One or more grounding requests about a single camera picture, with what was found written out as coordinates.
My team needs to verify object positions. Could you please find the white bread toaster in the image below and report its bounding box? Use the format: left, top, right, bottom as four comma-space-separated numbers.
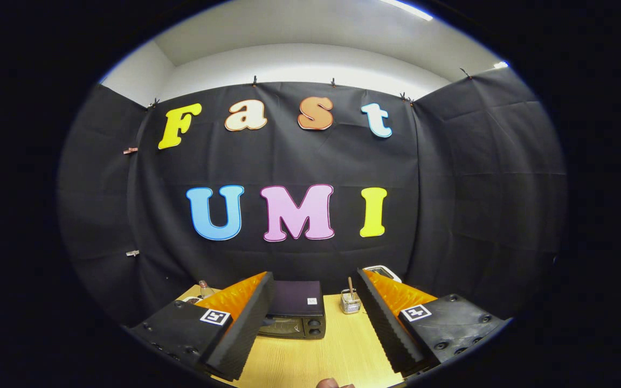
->
363, 265, 402, 283

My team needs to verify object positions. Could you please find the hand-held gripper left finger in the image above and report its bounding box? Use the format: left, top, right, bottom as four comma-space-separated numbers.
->
127, 271, 275, 382

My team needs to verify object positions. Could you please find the metal wire basket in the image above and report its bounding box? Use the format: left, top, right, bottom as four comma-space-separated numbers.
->
340, 289, 362, 315

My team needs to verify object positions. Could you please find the black toaster oven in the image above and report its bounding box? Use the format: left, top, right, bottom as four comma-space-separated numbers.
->
257, 280, 326, 340

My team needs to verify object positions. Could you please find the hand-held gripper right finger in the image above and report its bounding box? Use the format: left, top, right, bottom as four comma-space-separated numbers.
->
355, 268, 508, 378

